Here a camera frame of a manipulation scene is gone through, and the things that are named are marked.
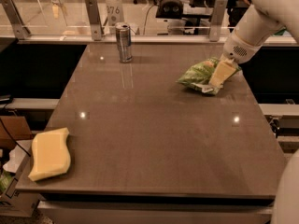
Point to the middle metal glass bracket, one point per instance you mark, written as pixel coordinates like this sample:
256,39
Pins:
94,19

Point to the green jalapeno chip bag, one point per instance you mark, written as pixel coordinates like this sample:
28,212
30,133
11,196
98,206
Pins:
197,76

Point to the yellow sponge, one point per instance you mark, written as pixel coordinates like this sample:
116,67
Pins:
51,156

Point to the white numbered post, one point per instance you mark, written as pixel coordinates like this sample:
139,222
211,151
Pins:
114,12

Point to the silver drink can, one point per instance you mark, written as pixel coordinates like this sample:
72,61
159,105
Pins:
123,38

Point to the left metal glass bracket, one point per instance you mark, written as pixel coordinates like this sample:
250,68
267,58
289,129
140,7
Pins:
19,28

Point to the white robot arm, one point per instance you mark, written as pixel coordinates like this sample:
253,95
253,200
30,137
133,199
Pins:
262,19

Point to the brown cardboard box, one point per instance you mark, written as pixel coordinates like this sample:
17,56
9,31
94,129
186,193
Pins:
13,128

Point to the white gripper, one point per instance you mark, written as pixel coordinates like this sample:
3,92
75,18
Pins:
237,50

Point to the metal glass bracket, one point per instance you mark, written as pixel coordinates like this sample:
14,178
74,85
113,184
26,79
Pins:
19,28
94,19
217,19

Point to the right metal glass bracket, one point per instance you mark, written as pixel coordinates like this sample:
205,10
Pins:
217,19

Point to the seated person in black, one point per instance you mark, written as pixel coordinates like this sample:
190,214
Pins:
235,14

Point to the white box under table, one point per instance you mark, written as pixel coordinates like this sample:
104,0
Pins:
14,203

